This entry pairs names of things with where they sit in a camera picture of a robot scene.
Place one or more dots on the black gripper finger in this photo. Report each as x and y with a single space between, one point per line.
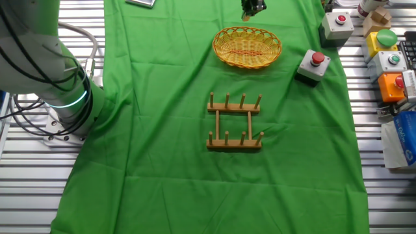
259 5
246 9

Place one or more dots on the yellow orange woven basket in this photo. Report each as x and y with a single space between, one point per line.
247 48

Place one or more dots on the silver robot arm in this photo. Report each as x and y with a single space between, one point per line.
32 48

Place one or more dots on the wooden peg dish rack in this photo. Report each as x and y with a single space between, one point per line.
234 143

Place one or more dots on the grey box flat red button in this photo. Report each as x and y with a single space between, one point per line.
334 31

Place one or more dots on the grey box red mushroom button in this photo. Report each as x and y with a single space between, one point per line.
312 70

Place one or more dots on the white cup red band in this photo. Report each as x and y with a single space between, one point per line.
365 8

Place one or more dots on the brown wooden cube puzzle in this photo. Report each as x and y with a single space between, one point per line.
377 21

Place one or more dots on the yellow box green button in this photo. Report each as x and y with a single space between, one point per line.
373 45

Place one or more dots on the grey box small green button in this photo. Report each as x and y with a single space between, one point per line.
385 63

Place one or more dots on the orange box red button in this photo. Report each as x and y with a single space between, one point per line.
388 87

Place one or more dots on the black keyboard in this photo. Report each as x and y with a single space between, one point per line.
410 52

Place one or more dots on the green cloth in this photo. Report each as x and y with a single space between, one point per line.
162 162

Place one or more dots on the blue tissue pack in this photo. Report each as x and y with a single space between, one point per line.
404 139

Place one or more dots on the metal camera clamp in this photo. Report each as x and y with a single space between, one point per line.
388 109

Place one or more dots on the ribbed silver depth camera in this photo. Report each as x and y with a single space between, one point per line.
410 86

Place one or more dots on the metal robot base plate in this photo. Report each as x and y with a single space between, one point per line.
53 136

